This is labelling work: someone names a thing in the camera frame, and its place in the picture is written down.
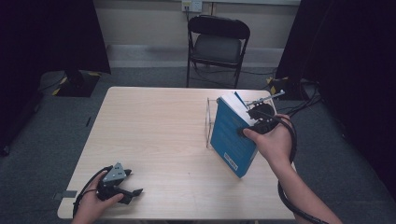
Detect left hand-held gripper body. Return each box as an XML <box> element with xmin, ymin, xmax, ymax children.
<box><xmin>96</xmin><ymin>162</ymin><xmax>127</xmax><ymax>202</ymax></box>

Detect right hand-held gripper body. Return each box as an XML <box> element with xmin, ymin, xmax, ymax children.
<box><xmin>245</xmin><ymin>90</ymin><xmax>286</xmax><ymax>135</ymax></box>

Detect blue book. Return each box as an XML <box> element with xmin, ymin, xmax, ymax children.
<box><xmin>209</xmin><ymin>91</ymin><xmax>260</xmax><ymax>179</ymax></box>

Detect clear acrylic book rack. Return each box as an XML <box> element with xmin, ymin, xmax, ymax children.
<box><xmin>205</xmin><ymin>96</ymin><xmax>278</xmax><ymax>149</ymax></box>

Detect person's right hand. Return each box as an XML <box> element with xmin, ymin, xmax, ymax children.
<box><xmin>242</xmin><ymin>113</ymin><xmax>295</xmax><ymax>169</ymax></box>

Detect person's left hand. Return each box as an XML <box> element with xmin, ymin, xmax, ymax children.
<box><xmin>73</xmin><ymin>170</ymin><xmax>125</xmax><ymax>219</ymax></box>

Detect dark stand base yellow tape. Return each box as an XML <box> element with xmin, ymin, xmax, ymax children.
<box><xmin>38</xmin><ymin>69</ymin><xmax>103</xmax><ymax>98</ymax></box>
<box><xmin>265</xmin><ymin>76</ymin><xmax>312</xmax><ymax>101</ymax></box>

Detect grey tape strip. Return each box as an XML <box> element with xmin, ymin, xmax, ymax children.
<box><xmin>52</xmin><ymin>189</ymin><xmax>78</xmax><ymax>201</ymax></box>

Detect black folding chair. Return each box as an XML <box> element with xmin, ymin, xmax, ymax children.
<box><xmin>186</xmin><ymin>14</ymin><xmax>251</xmax><ymax>90</ymax></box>

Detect dark curtain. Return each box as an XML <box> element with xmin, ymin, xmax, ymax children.
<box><xmin>0</xmin><ymin>0</ymin><xmax>112</xmax><ymax>152</ymax></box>
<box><xmin>275</xmin><ymin>0</ymin><xmax>396</xmax><ymax>200</ymax></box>

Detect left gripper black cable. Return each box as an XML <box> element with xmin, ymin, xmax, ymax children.
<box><xmin>72</xmin><ymin>165</ymin><xmax>114</xmax><ymax>219</ymax></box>

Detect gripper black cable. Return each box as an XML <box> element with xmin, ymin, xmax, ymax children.
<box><xmin>72</xmin><ymin>165</ymin><xmax>114</xmax><ymax>219</ymax></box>
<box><xmin>254</xmin><ymin>109</ymin><xmax>330</xmax><ymax>224</ymax></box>

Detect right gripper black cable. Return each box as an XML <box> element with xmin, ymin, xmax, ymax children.
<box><xmin>254</xmin><ymin>109</ymin><xmax>330</xmax><ymax>224</ymax></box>

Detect black floor cables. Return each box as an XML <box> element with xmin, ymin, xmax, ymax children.
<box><xmin>276</xmin><ymin>79</ymin><xmax>323</xmax><ymax>126</ymax></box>

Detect white wall socket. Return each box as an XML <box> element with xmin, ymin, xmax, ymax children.
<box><xmin>181</xmin><ymin>0</ymin><xmax>204</xmax><ymax>13</ymax></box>

